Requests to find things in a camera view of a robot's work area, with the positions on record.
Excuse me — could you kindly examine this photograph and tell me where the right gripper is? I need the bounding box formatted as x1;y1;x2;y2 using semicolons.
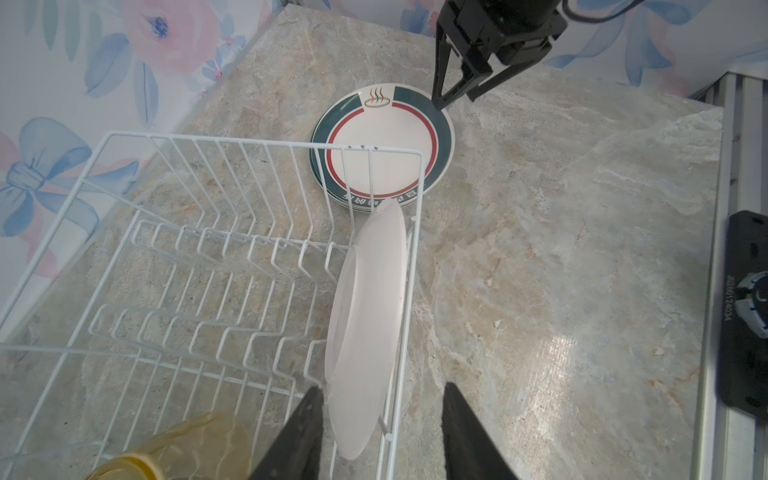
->
431;0;567;110

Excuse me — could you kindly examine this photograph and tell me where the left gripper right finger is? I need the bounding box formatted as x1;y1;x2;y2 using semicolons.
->
442;382;518;480

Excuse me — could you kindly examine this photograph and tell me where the white wire dish rack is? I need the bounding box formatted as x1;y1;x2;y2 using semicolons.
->
1;118;423;479

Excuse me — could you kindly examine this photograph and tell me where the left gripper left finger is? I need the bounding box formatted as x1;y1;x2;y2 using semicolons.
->
249;386;324;480

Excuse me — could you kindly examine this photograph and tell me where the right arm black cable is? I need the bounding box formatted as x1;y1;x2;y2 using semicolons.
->
560;0;646;25

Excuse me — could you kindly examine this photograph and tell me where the green red rim plate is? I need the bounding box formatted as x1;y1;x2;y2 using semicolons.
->
309;83;455;211

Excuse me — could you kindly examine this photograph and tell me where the aluminium front rail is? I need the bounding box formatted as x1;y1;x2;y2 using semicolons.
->
691;73;767;479

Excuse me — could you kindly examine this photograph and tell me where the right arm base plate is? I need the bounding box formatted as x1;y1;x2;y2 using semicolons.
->
717;210;767;421

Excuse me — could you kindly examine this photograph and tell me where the yellow glass cup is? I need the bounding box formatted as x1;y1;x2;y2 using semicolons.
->
89;411;251;480

